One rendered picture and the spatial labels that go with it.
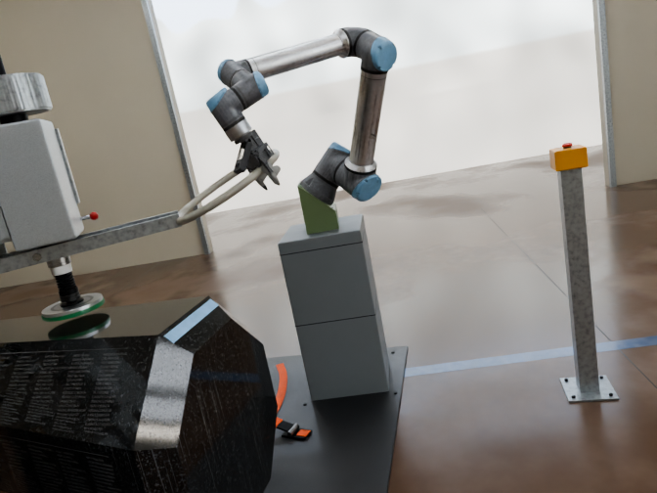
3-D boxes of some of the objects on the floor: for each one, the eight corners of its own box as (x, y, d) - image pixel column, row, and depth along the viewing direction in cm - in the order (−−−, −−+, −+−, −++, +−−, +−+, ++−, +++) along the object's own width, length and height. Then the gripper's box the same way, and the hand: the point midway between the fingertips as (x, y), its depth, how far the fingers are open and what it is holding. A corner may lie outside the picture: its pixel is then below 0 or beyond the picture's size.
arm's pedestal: (312, 364, 321) (283, 225, 301) (397, 352, 314) (372, 209, 294) (300, 410, 272) (264, 247, 253) (400, 397, 266) (371, 230, 246)
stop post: (619, 400, 231) (600, 144, 205) (568, 403, 235) (545, 153, 210) (605, 377, 249) (588, 139, 224) (559, 380, 254) (536, 148, 229)
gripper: (261, 123, 191) (294, 174, 197) (240, 135, 201) (273, 183, 207) (245, 135, 185) (280, 186, 192) (226, 146, 195) (259, 195, 202)
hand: (270, 186), depth 197 cm, fingers open, 7 cm apart
